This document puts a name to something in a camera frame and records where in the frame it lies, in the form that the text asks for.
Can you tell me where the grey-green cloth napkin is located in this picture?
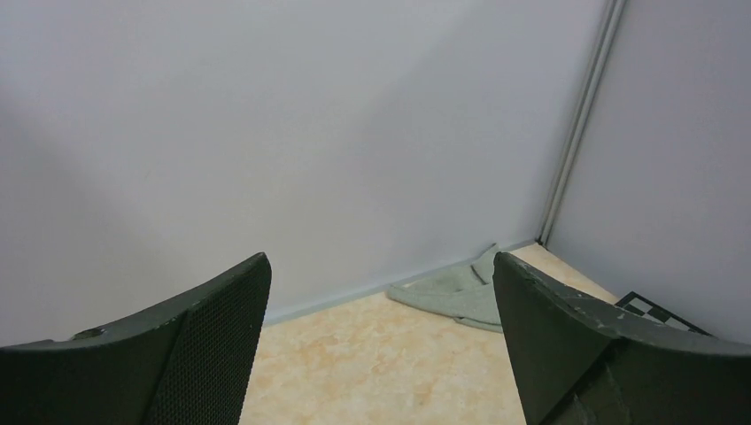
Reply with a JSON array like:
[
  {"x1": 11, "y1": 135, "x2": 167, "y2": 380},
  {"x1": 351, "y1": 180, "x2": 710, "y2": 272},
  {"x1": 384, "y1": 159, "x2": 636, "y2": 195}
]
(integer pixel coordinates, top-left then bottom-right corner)
[{"x1": 386, "y1": 244, "x2": 503, "y2": 334}]

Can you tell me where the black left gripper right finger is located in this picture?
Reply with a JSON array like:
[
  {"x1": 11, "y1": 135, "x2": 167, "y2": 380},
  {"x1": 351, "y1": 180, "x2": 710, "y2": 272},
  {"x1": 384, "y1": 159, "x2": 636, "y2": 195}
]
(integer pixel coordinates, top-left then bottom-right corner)
[{"x1": 493, "y1": 252, "x2": 750, "y2": 424}]

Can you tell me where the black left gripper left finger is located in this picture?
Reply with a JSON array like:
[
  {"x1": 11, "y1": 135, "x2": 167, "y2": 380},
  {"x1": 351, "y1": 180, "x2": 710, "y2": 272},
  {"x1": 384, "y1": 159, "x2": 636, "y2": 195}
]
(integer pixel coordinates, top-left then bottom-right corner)
[{"x1": 1, "y1": 252, "x2": 272, "y2": 424}]

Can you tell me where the black white checkerboard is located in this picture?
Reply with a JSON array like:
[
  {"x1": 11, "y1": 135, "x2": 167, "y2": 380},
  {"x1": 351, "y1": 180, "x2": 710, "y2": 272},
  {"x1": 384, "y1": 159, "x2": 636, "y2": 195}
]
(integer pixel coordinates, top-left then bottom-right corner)
[{"x1": 616, "y1": 291, "x2": 711, "y2": 336}]

